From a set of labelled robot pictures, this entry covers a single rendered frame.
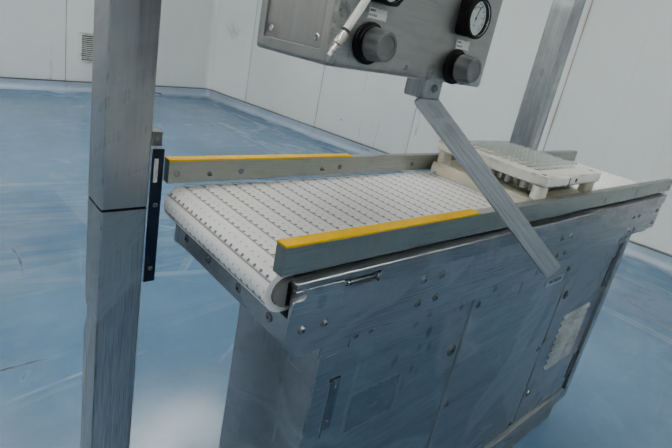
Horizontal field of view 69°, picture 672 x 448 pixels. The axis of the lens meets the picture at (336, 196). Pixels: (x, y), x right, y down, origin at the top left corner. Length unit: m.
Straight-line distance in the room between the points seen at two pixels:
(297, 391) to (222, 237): 0.27
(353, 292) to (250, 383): 0.32
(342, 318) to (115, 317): 0.35
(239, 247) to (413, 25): 0.29
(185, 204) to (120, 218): 0.10
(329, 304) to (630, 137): 3.52
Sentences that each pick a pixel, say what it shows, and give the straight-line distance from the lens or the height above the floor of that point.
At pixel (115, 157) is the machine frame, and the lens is 0.68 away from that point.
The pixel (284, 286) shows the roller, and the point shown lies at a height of 0.81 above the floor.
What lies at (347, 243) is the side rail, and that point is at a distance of 0.52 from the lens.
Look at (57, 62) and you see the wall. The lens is 5.83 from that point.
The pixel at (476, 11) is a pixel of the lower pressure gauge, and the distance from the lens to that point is 0.50.
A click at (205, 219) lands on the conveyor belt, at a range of 0.62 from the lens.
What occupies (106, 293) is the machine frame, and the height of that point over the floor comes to 0.67.
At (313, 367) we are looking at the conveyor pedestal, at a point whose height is 0.64.
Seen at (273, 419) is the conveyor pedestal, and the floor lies 0.51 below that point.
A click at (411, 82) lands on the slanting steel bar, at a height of 1.03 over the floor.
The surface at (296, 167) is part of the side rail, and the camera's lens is 0.80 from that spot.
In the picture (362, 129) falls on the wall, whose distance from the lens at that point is 4.88.
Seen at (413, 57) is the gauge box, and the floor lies 1.06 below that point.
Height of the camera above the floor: 1.06
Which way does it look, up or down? 18 degrees down
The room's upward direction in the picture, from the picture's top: 11 degrees clockwise
